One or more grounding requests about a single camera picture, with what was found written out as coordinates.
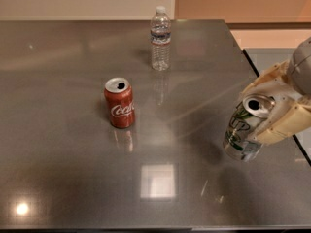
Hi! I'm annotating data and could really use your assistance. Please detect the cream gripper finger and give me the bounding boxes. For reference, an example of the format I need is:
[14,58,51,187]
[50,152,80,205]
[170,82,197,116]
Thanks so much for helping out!
[248,95,311,145]
[239,60,303,104]

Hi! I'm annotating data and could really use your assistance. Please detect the silver green 7up can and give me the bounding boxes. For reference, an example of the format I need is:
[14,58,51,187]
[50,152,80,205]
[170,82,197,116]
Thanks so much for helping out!
[223,94,275,162]

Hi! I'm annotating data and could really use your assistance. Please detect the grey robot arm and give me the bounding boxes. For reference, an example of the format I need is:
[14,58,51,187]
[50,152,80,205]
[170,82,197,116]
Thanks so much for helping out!
[240,38,311,145]

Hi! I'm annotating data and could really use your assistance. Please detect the red Coca-Cola can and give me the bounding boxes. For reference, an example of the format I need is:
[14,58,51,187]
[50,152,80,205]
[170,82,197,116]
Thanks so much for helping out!
[104,77,135,128]

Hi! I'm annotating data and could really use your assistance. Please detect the clear plastic water bottle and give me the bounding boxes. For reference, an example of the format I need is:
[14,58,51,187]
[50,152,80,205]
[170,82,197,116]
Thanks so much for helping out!
[150,6,171,71]

